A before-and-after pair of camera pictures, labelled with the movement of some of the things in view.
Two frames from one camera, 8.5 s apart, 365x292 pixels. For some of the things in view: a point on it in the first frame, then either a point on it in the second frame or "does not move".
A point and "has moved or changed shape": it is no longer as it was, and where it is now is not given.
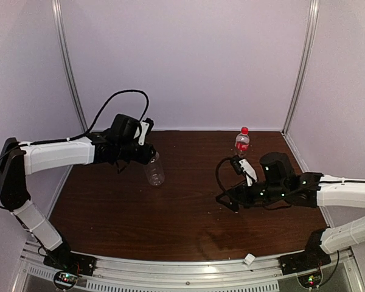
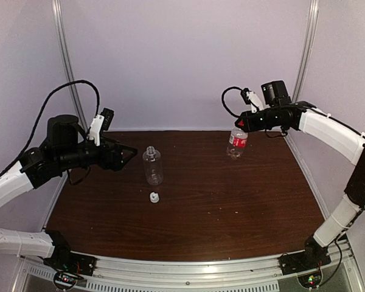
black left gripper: (146, 156) to (115, 163)
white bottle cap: (249, 258) to (154, 197)
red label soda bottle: (243, 140) has moved or changed shape
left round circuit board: (65, 280) does not move
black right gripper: (239, 189) to (248, 123)
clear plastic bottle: (154, 171) does not move
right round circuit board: (310, 280) does not move
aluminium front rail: (176, 275) does not move
